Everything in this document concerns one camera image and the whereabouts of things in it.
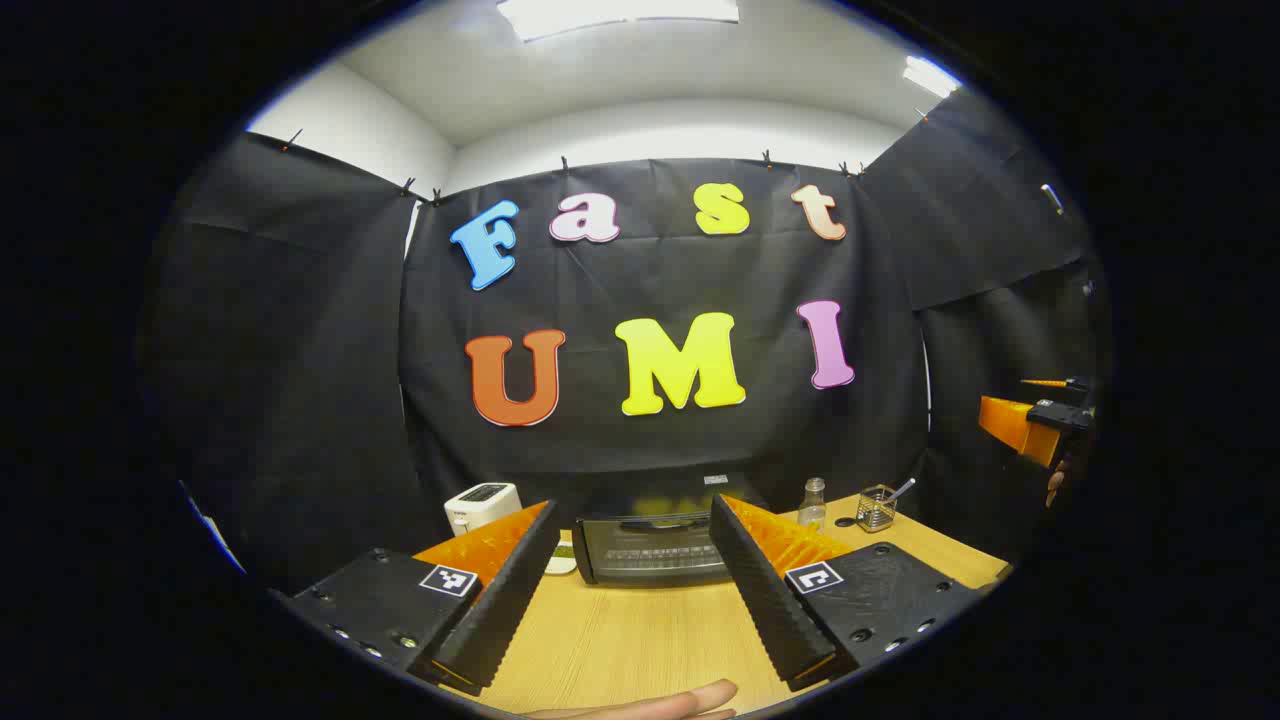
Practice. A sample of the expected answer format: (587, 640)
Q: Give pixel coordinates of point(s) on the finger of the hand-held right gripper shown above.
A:
(1015, 425)
(1050, 383)

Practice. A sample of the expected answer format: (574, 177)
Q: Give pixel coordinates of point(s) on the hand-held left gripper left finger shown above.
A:
(500, 610)

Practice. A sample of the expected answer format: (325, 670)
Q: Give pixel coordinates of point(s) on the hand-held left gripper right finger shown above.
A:
(765, 600)

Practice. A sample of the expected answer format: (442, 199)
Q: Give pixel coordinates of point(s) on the black electric oven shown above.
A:
(650, 550)

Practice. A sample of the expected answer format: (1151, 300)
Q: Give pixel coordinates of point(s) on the white divided spice dish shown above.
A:
(562, 565)

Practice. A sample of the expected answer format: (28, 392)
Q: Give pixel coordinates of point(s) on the clear bottle yellow label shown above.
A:
(812, 512)

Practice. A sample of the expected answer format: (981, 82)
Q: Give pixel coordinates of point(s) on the white toaster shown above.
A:
(480, 510)

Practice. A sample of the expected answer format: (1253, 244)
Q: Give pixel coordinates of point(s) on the metal spoon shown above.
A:
(903, 488)

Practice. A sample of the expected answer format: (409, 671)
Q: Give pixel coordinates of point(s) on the small ceiling light panel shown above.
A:
(930, 75)

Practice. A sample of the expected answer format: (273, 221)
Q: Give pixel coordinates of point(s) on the black backdrop cloth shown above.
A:
(640, 270)

